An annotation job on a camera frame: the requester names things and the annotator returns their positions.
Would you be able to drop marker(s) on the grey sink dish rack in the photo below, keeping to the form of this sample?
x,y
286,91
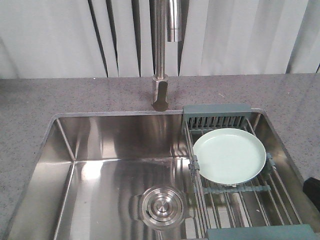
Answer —
x,y
270,206

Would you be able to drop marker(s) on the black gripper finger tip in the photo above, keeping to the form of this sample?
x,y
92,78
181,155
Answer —
x,y
311,187

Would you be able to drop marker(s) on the stainless steel sink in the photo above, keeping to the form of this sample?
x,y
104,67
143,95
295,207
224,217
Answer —
x,y
89,167

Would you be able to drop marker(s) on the light green round plate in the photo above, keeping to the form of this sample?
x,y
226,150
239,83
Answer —
x,y
229,156

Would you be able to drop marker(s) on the round metal sink drain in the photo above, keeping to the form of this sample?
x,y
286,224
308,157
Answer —
x,y
160,207

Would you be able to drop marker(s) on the white pleated curtain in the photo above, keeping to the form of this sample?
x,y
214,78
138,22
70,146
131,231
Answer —
x,y
115,38

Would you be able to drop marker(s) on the stainless steel faucet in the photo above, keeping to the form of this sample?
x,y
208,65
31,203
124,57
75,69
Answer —
x,y
168,28

